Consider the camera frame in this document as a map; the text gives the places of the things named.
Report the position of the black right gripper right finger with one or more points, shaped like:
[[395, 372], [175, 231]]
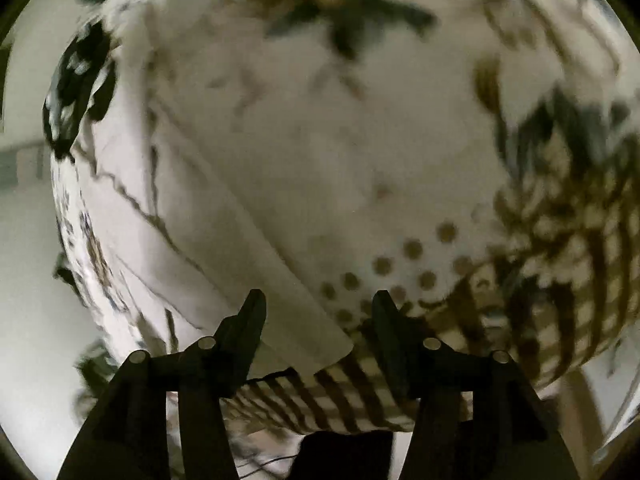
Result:
[[478, 416]]

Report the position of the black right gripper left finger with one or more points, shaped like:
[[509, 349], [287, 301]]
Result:
[[125, 434]]

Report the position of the beige long sleeve shirt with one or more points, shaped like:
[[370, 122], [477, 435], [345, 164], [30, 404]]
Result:
[[229, 161]]

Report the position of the floral bed quilt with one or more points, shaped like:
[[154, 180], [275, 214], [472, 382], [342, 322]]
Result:
[[558, 82]]

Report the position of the folded black striped garment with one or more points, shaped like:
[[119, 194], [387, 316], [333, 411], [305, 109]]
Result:
[[82, 86]]

